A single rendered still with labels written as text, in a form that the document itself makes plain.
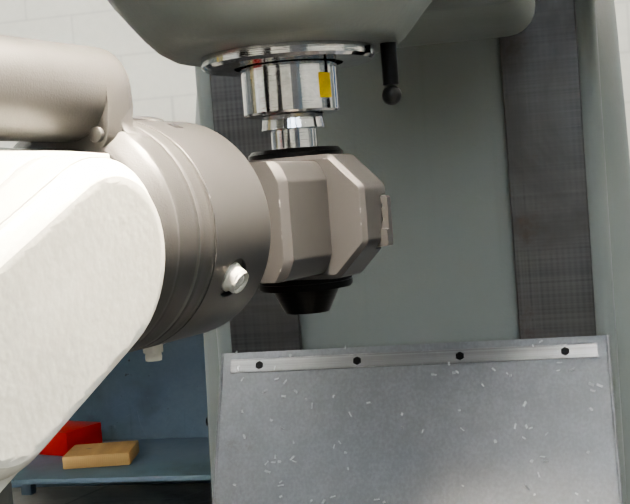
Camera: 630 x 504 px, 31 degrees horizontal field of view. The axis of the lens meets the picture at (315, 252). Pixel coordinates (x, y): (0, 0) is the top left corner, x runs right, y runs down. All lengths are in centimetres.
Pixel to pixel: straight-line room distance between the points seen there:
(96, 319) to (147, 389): 480
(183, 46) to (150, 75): 454
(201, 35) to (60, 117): 14
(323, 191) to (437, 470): 45
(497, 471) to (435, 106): 29
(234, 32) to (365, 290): 47
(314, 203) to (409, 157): 45
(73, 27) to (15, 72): 486
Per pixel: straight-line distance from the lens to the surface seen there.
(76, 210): 33
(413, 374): 93
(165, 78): 505
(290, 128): 56
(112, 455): 460
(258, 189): 45
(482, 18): 73
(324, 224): 49
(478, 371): 92
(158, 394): 513
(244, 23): 50
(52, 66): 38
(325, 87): 55
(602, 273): 93
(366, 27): 52
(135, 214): 35
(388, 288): 94
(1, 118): 37
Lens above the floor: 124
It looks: 3 degrees down
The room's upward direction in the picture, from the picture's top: 4 degrees counter-clockwise
